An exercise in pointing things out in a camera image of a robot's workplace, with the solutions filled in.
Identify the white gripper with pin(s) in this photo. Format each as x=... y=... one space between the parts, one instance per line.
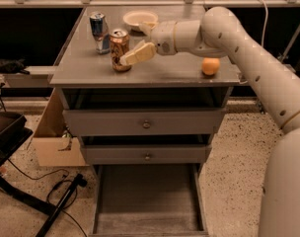
x=163 y=37

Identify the orange soda can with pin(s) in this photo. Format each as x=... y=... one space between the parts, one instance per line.
x=119 y=44

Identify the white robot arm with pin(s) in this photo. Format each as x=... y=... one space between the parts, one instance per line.
x=219 y=33

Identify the blue silver energy drink can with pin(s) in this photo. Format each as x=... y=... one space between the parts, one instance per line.
x=100 y=32

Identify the grey drawer cabinet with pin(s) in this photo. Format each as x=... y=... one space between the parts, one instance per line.
x=87 y=81

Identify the grey top drawer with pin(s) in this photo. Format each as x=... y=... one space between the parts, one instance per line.
x=146 y=122

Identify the grey middle drawer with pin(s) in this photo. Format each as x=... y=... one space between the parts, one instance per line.
x=145 y=154

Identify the grey open bottom drawer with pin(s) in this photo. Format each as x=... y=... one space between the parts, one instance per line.
x=148 y=201

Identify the white paper bowl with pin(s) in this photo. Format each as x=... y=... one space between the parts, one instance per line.
x=132 y=19

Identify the orange fruit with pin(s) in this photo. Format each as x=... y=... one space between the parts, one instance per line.
x=210 y=66

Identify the cardboard box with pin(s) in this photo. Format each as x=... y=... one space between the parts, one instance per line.
x=53 y=142

